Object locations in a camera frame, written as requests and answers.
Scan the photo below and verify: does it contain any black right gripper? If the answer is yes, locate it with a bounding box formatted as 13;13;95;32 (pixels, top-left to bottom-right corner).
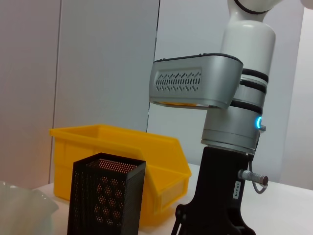
170;145;257;235

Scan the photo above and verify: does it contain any black mesh pen holder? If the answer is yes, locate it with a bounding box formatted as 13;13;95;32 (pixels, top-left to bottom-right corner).
67;153;147;235

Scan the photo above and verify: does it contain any pale green glass fruit bowl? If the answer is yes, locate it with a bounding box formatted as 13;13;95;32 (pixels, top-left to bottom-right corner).
0;180;59;235

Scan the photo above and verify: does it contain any yellow plastic bin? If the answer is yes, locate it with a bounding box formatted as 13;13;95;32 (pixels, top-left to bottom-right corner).
48;124;192;216

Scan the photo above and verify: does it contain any right gripper cable with plug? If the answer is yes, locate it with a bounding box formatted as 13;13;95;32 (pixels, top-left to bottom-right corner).
238;153;269;194

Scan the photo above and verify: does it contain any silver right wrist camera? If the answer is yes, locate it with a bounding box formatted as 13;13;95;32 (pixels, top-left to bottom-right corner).
149;52;245;110

